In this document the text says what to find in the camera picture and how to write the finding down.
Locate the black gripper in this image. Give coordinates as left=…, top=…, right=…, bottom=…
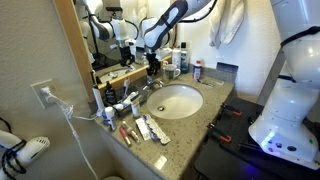
left=145, top=50, right=162, bottom=83

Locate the chrome faucet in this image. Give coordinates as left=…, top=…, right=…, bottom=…
left=142, top=75, right=165, bottom=92

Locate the metal mesh basket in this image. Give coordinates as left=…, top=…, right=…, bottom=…
left=113, top=85, right=150, bottom=118

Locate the white toothpaste tube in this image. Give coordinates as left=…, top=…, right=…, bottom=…
left=113, top=101, right=127, bottom=112

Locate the gold lipstick tube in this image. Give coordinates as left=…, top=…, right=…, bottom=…
left=121, top=120, right=141, bottom=144

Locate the red lipstick tube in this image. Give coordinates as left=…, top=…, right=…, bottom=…
left=118, top=125, right=133, bottom=148

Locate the clear pump soap bottle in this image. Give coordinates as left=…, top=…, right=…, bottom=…
left=161, top=60, right=169, bottom=81

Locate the white mug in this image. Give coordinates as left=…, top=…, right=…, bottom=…
left=165, top=63, right=182, bottom=81

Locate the tall white spray bottle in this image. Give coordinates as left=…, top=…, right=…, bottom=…
left=171, top=46, right=182, bottom=70

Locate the blue liquid bottle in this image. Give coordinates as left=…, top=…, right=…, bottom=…
left=179, top=41, right=190, bottom=75

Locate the white oval sink basin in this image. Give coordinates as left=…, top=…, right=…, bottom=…
left=146, top=83, right=204, bottom=120

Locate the small white bottle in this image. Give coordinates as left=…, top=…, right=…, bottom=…
left=129, top=99, right=142, bottom=119

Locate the red-capped shaving cream can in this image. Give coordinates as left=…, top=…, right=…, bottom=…
left=193, top=59, right=203, bottom=81

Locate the small black bottle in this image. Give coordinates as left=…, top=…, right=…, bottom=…
left=104, top=80, right=118, bottom=106

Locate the black razor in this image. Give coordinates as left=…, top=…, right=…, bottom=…
left=196, top=78, right=215, bottom=88

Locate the purple-printed pill blister pack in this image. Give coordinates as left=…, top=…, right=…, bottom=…
left=143, top=113, right=172, bottom=146

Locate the white pill blister pack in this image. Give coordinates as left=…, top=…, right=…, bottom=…
left=134, top=116, right=153, bottom=141

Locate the white roll-on with blue label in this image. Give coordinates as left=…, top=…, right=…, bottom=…
left=102, top=105, right=118, bottom=131

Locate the white electric toothbrush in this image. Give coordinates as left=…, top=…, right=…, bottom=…
left=92, top=84, right=106, bottom=118

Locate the wood-framed mirror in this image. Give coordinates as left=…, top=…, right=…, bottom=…
left=54, top=0, right=173, bottom=102

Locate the white hanging towel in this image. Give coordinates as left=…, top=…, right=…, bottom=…
left=208, top=0, right=246, bottom=48

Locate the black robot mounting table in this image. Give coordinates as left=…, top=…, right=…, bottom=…
left=194, top=96, right=320, bottom=180

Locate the white hair dryer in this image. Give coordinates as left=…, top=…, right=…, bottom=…
left=0, top=128, right=51, bottom=180

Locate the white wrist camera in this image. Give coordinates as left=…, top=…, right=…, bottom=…
left=159, top=46, right=173, bottom=60

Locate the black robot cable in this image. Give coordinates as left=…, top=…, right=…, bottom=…
left=179, top=0, right=220, bottom=24

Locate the black clamp with orange handle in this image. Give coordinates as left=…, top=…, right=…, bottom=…
left=206, top=122, right=233, bottom=144
left=220, top=102, right=244, bottom=118

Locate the white power cord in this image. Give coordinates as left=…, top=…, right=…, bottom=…
left=40, top=86, right=101, bottom=180

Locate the white wall outlet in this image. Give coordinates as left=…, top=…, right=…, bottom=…
left=30, top=78, right=58, bottom=110

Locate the black coiled dryer cord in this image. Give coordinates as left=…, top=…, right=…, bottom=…
left=0, top=116, right=28, bottom=176

